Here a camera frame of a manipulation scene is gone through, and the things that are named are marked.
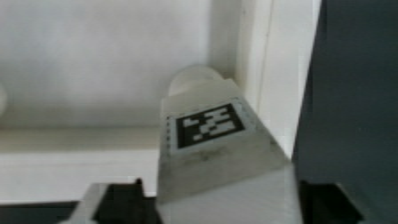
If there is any white table leg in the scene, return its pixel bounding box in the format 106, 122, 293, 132
156, 66, 303, 224

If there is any white square table top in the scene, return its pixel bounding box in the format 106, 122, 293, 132
0, 0, 321, 204

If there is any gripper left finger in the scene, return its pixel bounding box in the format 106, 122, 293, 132
58, 179, 163, 224

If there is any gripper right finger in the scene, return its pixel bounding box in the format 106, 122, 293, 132
298, 181, 366, 224

